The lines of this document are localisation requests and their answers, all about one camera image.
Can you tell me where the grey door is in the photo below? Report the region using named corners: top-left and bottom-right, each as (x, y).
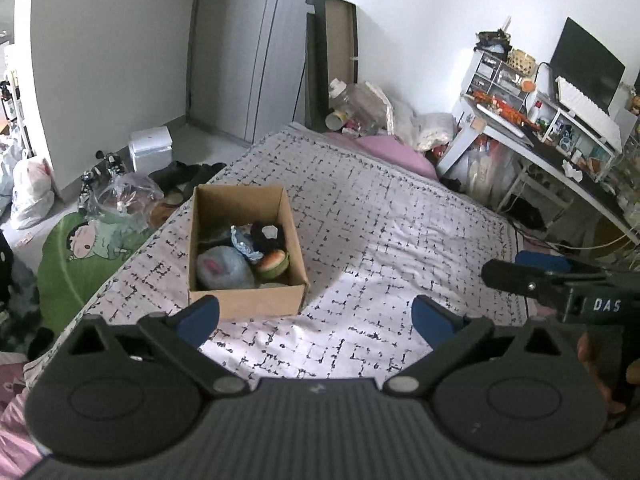
top-left (186, 0), bottom-right (327, 145)

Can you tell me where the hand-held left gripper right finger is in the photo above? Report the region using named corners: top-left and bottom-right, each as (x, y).
top-left (381, 294), bottom-right (568, 397)

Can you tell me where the black tripod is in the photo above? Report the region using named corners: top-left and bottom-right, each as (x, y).
top-left (79, 149), bottom-right (127, 212)

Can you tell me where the blue plush toy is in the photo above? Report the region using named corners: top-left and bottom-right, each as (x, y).
top-left (195, 244), bottom-right (258, 291)

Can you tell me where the black fuzzy plush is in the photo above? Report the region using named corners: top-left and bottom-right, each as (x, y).
top-left (249, 221), bottom-right (287, 257)

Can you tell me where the grey fuzzy rug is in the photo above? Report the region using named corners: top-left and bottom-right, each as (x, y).
top-left (0, 254), bottom-right (57, 362)

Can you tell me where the white and red plastic bag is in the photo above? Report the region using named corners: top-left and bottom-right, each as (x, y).
top-left (9, 156), bottom-right (56, 232)

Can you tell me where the white keyboard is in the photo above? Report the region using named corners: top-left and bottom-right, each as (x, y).
top-left (555, 75), bottom-right (610, 122)

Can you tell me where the white desk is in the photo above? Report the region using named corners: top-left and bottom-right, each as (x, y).
top-left (436, 91), bottom-right (640, 247)

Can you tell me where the pile of plastic bags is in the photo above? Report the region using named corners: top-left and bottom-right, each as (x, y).
top-left (344, 81), bottom-right (459, 152)

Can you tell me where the black monitor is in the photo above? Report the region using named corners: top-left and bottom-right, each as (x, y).
top-left (548, 16), bottom-right (628, 117)

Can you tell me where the brown cardboard sheet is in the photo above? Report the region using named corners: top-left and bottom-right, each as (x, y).
top-left (324, 0), bottom-right (360, 87)

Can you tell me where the white storage rack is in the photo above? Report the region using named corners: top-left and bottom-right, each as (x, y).
top-left (0, 66), bottom-right (32, 162)

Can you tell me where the dark board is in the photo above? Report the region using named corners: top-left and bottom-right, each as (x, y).
top-left (304, 10), bottom-right (332, 134)

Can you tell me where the person's right hand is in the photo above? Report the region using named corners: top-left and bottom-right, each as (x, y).
top-left (576, 331), bottom-right (632, 417)

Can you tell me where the cardboard box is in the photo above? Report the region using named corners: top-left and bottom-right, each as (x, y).
top-left (187, 183), bottom-right (311, 323)

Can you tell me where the pink cloth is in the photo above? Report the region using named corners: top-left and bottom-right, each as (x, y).
top-left (0, 351), bottom-right (52, 480)

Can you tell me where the clear plastic bag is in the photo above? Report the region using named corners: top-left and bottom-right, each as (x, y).
top-left (87, 172), bottom-right (167, 229)

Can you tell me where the black clothing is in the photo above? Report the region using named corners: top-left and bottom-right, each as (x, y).
top-left (148, 160), bottom-right (229, 192)

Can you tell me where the woven basket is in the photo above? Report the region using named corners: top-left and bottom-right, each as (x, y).
top-left (506, 48), bottom-right (539, 73)

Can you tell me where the watermelon slice toy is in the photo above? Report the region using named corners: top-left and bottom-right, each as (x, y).
top-left (255, 249), bottom-right (291, 283)

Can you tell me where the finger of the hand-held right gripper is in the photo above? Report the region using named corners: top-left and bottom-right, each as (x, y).
top-left (514, 250), bottom-right (608, 281)
top-left (481, 258), bottom-right (591, 312)

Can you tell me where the green cartoon mat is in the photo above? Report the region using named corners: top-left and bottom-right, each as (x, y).
top-left (37, 209), bottom-right (157, 337)

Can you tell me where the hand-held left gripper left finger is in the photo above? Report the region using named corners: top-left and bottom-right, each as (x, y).
top-left (64, 294), bottom-right (252, 397)

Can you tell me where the pink pillow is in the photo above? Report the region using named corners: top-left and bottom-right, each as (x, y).
top-left (354, 134), bottom-right (440, 182)

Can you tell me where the white trash bin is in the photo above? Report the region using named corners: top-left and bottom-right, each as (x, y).
top-left (128, 126), bottom-right (174, 174)

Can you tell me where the black dice cushion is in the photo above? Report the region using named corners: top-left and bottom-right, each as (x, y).
top-left (0, 231), bottom-right (17, 307)

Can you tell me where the clear plastic jar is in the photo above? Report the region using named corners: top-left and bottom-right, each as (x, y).
top-left (327, 78), bottom-right (349, 112)

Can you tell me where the blue plastic packet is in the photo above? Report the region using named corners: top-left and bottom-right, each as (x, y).
top-left (229, 225), bottom-right (264, 264)

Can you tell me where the white drawer organizer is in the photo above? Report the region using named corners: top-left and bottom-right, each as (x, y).
top-left (469, 52), bottom-right (540, 107)

